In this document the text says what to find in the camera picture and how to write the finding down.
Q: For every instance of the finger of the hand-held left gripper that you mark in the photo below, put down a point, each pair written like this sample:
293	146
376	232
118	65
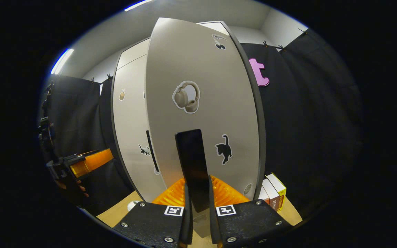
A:
91	162

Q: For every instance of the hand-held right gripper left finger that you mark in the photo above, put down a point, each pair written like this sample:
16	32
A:
187	220

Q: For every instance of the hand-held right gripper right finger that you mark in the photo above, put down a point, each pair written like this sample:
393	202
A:
213	224

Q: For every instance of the beige cabinet door camera sticker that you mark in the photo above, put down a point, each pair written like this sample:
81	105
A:
131	120

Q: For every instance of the beige double-door shoe cabinet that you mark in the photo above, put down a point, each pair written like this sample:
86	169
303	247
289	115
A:
263	137

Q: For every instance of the beige cabinet door headphone sticker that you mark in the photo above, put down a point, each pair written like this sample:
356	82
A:
212	69

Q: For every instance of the beige cabinet drawer front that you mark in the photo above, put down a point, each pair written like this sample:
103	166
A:
134	55

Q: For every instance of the small white object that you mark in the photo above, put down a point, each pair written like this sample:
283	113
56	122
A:
132	205

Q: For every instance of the white and red book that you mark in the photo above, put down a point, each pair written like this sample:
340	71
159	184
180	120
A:
264	196

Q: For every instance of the yellow book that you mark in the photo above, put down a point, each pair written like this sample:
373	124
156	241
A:
279	193

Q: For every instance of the narrow ceiling light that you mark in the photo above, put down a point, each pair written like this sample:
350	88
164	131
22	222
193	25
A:
61	61

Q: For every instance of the black backdrop cloth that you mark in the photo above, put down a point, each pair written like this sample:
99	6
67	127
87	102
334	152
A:
308	137

